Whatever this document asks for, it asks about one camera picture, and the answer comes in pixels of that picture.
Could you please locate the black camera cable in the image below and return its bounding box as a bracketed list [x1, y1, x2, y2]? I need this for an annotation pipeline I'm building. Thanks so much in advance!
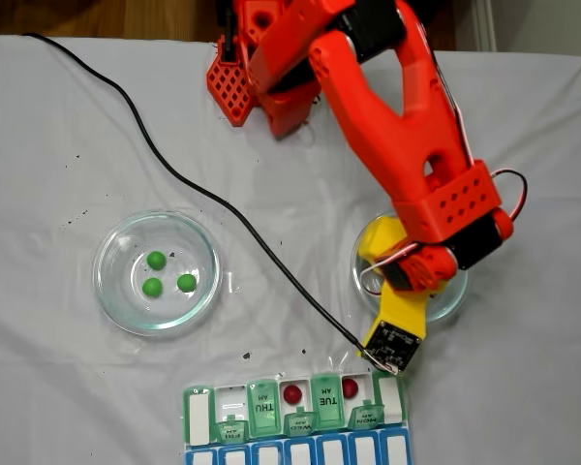
[22, 31, 369, 357]

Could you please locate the red white black servo wire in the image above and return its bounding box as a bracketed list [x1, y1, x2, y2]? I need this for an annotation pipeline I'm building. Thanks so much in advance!
[359, 241, 420, 297]
[430, 46, 530, 225]

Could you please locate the clear glass bowl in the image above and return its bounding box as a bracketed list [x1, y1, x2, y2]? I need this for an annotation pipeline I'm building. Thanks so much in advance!
[351, 212, 470, 325]
[91, 208, 224, 338]

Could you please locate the black table clamp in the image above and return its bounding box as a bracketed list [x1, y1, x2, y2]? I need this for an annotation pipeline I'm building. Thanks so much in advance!
[217, 0, 241, 63]

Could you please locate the weekly pill organizer box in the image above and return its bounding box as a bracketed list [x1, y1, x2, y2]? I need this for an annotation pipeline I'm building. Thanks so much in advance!
[181, 366, 413, 465]

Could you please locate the white baseboard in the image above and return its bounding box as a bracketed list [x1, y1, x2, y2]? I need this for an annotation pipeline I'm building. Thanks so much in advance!
[474, 0, 499, 52]

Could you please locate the camera board on yellow mount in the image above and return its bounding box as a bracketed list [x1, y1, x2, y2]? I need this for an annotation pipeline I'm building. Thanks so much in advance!
[360, 280, 449, 378]

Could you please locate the white table cloth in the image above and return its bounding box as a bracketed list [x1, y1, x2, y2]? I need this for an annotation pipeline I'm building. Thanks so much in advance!
[0, 33, 581, 465]

